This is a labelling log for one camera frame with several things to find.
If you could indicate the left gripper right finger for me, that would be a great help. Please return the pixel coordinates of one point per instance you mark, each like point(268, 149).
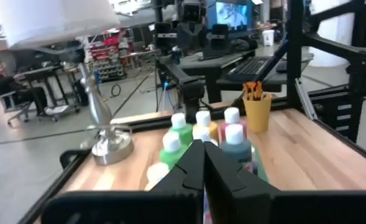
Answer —
point(232, 193)

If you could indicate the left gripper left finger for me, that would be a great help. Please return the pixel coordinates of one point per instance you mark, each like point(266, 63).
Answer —
point(182, 183)

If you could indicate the large yellow paint bottle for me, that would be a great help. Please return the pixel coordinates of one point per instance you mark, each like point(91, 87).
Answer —
point(210, 129)
point(156, 174)

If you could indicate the large spring green paint bottle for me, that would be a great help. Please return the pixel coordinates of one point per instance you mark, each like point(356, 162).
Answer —
point(170, 152)

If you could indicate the large black paint bottle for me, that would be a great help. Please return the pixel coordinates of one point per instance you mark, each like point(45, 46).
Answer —
point(237, 149)

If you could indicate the large red paint bottle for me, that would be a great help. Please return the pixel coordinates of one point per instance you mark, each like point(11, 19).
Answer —
point(231, 115)

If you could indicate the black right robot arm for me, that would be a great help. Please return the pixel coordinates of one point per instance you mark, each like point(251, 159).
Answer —
point(192, 93)

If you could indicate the large light green paint bottle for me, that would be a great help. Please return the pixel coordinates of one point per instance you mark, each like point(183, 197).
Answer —
point(179, 130)

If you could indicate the teal translucent plastic bin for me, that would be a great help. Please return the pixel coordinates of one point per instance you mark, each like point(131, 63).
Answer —
point(260, 168)

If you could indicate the black desk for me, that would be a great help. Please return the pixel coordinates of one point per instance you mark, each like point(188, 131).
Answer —
point(213, 62)

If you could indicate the black keyboard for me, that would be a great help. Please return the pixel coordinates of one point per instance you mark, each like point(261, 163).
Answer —
point(248, 67)

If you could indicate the parts shelf with red bins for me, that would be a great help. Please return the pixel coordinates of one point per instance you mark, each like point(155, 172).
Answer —
point(108, 56)

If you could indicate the white bucket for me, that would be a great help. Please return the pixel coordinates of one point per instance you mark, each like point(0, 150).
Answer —
point(268, 37)

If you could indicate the black equipment rack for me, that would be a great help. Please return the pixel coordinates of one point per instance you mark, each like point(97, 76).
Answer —
point(359, 81)

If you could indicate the blue lit display screen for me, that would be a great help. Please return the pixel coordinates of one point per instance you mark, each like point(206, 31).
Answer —
point(232, 14)

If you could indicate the grey office chair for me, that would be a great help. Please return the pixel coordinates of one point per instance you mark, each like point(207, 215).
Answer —
point(15, 102)

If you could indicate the person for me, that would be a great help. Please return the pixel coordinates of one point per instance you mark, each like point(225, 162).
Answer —
point(2, 82)

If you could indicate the white shade table lamp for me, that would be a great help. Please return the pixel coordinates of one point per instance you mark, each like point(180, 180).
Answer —
point(46, 18)

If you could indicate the black aluminium table frame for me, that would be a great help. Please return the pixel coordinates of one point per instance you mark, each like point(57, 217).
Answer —
point(294, 62)

